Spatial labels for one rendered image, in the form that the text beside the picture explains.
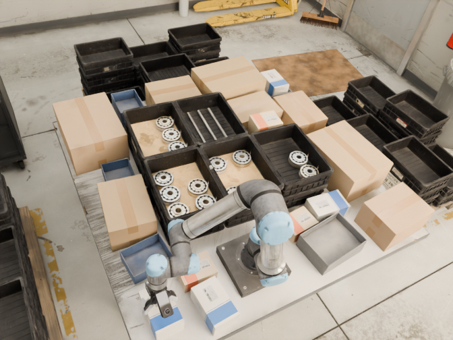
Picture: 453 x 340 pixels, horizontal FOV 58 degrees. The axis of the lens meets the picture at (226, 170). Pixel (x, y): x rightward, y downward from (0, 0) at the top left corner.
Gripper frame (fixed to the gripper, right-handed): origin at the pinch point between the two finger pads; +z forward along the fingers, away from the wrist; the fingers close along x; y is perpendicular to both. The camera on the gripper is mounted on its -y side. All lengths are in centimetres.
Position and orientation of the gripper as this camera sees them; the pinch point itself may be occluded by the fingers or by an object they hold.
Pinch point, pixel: (160, 308)
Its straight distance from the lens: 180.3
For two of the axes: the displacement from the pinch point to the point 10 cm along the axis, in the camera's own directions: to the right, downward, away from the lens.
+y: -4.8, -6.8, 5.6
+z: -0.9, 6.7, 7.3
